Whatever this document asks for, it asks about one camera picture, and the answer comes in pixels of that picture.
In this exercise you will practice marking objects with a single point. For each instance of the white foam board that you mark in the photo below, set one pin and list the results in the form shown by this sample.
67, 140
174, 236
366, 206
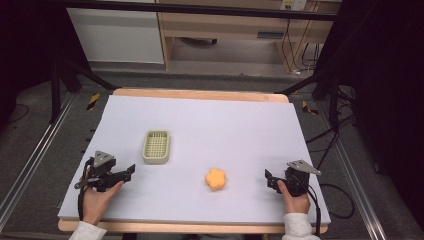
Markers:
213, 133

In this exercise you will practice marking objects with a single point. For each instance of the orange flower-shaped soap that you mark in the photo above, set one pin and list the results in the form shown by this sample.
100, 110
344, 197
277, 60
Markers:
215, 179

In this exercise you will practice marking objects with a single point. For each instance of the white power strip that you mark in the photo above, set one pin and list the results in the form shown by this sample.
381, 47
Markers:
293, 4

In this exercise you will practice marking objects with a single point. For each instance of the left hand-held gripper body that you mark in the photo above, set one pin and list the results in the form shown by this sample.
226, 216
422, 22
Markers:
100, 165

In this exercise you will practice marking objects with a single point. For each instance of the pale green soap dish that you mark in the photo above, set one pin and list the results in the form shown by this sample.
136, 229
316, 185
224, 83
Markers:
156, 147

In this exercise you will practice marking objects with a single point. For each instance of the light wooden desk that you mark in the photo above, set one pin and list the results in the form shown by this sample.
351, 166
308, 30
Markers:
226, 23

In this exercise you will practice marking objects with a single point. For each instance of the black metal stand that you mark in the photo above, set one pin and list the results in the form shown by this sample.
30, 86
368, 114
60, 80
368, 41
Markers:
321, 90
63, 86

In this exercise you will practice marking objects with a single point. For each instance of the black curtain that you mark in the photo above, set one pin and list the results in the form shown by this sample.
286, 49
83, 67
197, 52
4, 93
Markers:
386, 100
30, 36

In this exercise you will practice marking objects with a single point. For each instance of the wooden table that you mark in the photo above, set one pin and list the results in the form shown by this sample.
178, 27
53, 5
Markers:
200, 94

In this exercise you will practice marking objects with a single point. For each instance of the metal floor rail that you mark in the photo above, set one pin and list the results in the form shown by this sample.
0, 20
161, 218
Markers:
356, 186
30, 163

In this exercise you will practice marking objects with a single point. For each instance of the white cabinet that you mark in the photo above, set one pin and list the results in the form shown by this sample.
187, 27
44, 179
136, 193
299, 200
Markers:
116, 33

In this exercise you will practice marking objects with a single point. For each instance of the yellow black tape strip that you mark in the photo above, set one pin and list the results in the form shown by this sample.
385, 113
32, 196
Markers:
93, 101
309, 108

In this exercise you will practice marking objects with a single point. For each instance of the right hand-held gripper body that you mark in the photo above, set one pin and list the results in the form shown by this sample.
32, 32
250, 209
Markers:
296, 181

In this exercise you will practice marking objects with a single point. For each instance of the person's left hand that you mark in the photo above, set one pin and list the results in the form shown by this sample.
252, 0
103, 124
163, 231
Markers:
95, 205

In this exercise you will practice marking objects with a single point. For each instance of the black metal frame bar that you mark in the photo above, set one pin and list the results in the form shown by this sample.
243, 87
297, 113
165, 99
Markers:
200, 10

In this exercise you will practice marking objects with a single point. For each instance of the person's right hand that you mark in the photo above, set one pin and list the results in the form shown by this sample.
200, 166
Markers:
297, 204

